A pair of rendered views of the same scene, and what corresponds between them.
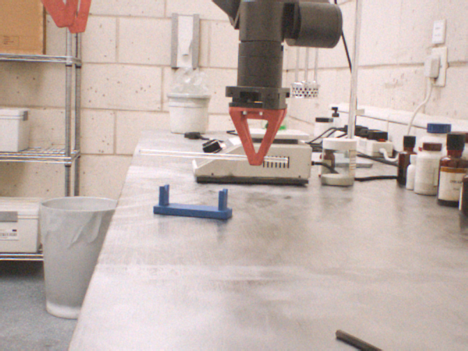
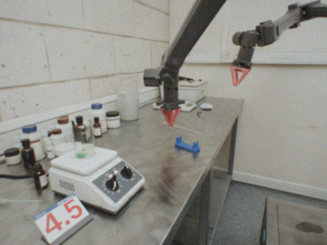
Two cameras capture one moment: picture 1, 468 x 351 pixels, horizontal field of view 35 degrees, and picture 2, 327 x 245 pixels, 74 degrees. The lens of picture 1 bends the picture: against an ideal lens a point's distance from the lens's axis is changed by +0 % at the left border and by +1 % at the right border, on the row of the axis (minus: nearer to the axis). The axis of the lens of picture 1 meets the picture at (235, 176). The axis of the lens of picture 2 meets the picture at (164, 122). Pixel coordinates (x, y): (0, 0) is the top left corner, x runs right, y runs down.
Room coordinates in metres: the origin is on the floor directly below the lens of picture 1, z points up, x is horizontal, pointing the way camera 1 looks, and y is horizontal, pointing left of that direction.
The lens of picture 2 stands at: (1.65, 0.37, 1.08)
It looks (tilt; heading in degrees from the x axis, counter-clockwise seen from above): 17 degrees down; 211
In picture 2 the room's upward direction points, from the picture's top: straight up
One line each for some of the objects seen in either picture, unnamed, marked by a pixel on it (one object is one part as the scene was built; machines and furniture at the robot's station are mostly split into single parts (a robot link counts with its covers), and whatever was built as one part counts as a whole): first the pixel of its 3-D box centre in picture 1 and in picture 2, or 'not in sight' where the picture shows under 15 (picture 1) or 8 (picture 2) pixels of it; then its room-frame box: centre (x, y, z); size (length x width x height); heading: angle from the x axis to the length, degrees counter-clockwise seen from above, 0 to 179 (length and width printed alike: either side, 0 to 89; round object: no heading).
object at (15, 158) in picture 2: not in sight; (13, 156); (1.35, -0.38, 0.77); 0.04 x 0.04 x 0.04
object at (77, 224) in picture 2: not in sight; (65, 217); (1.44, 0.01, 0.77); 0.09 x 0.06 x 0.04; 0
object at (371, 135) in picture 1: (372, 135); not in sight; (1.86, -0.34, 0.80); 0.07 x 0.04 x 0.02; 96
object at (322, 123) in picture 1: (324, 127); not in sight; (2.40, -0.28, 0.78); 0.06 x 0.06 x 0.06
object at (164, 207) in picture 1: (193, 200); (187, 143); (0.95, 0.05, 0.77); 0.10 x 0.03 x 0.04; 77
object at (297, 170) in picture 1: (255, 157); (95, 175); (1.32, -0.03, 0.79); 0.22 x 0.13 x 0.08; 96
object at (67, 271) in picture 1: (81, 256); not in sight; (2.84, 0.59, 0.21); 0.33 x 0.33 x 0.42
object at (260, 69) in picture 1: (260, 72); (170, 96); (0.94, -0.02, 0.94); 0.10 x 0.07 x 0.07; 167
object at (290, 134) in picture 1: (271, 133); (85, 157); (1.32, -0.06, 0.83); 0.12 x 0.12 x 0.01; 6
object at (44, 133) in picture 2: not in sight; (45, 141); (1.25, -0.36, 0.79); 0.03 x 0.03 x 0.08
